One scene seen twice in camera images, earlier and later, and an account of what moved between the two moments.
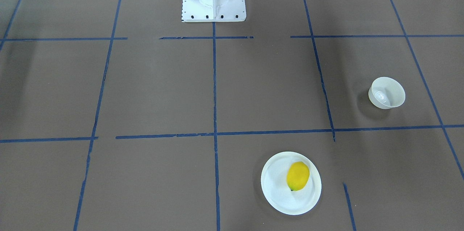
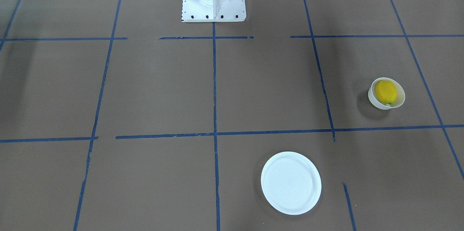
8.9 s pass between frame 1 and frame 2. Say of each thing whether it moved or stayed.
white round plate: stayed
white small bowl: stayed
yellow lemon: moved
